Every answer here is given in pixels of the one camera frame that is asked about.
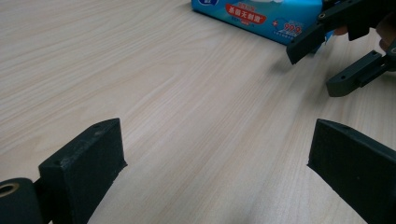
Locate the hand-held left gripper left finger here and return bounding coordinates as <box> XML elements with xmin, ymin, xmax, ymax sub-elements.
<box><xmin>38</xmin><ymin>118</ymin><xmax>128</xmax><ymax>224</ymax></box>

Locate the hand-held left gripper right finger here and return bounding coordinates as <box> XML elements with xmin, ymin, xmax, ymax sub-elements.
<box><xmin>307</xmin><ymin>119</ymin><xmax>396</xmax><ymax>224</ymax></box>

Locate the blue wet wipes packet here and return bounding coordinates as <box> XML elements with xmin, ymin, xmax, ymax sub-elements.
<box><xmin>191</xmin><ymin>0</ymin><xmax>334</xmax><ymax>54</ymax></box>

